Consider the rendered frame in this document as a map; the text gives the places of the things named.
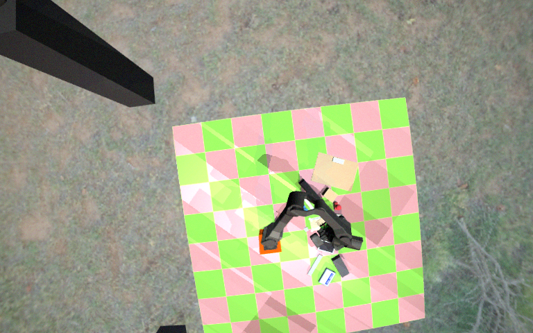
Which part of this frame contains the cream card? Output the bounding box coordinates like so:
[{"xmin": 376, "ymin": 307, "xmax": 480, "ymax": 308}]
[{"xmin": 309, "ymin": 216, "xmax": 325, "ymax": 232}]

